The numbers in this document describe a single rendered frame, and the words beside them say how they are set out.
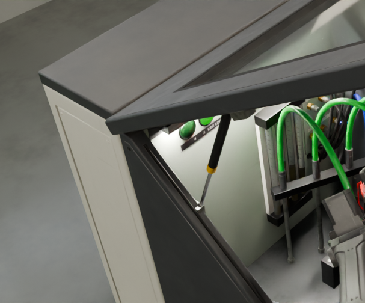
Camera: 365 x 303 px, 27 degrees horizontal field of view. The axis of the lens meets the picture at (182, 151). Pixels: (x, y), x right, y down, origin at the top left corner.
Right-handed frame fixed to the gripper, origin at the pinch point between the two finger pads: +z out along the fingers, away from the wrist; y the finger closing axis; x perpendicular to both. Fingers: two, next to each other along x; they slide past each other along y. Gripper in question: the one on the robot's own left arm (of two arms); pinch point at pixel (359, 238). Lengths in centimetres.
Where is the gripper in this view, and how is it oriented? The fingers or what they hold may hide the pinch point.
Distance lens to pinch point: 157.9
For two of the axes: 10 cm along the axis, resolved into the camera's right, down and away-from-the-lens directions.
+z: 2.3, 0.5, 9.7
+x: 3.0, 9.5, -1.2
